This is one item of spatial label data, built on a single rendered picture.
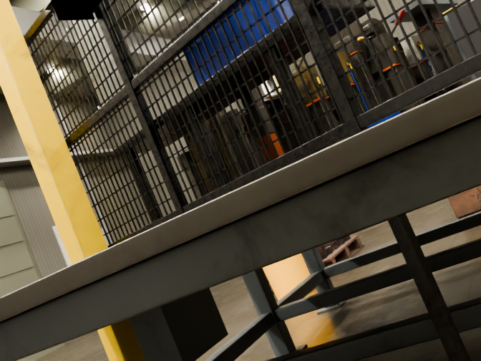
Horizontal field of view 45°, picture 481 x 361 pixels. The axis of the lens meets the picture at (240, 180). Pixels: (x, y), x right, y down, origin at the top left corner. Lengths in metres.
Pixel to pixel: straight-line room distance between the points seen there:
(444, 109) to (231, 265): 0.38
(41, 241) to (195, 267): 9.43
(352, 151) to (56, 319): 0.63
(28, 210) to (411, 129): 9.82
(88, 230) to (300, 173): 1.28
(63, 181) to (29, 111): 0.26
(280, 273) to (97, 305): 3.30
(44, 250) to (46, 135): 8.32
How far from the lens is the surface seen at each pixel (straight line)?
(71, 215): 1.95
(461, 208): 4.34
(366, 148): 0.74
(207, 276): 0.91
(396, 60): 2.14
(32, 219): 10.36
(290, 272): 4.28
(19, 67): 2.09
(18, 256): 9.84
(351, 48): 2.13
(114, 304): 1.02
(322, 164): 0.76
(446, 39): 2.48
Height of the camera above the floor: 0.65
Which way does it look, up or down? 4 degrees up
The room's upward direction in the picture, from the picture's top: 23 degrees counter-clockwise
